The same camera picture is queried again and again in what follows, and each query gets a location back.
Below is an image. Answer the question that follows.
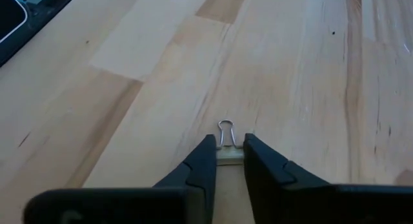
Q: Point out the small white eraser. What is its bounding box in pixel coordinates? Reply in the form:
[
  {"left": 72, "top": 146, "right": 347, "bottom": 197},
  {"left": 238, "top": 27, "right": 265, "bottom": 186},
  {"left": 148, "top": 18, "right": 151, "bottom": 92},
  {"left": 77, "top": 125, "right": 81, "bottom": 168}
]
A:
[{"left": 215, "top": 119, "right": 245, "bottom": 167}]

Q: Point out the white-edged black plate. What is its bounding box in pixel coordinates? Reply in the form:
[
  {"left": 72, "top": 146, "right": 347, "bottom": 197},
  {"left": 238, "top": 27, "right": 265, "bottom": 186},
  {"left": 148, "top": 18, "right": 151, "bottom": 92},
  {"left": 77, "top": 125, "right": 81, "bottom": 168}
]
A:
[{"left": 0, "top": 0, "right": 28, "bottom": 44}]

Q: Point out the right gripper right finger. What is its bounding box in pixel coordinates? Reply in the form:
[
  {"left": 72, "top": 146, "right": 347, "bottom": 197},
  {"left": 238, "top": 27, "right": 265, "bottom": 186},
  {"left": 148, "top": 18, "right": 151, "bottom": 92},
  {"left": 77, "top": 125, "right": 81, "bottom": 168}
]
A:
[{"left": 243, "top": 132, "right": 413, "bottom": 224}]

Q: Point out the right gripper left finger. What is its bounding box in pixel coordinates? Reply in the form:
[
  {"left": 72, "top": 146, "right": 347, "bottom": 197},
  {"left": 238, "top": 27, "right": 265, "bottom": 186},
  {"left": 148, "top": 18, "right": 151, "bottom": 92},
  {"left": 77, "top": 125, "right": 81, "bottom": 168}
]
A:
[{"left": 22, "top": 134, "right": 217, "bottom": 224}]

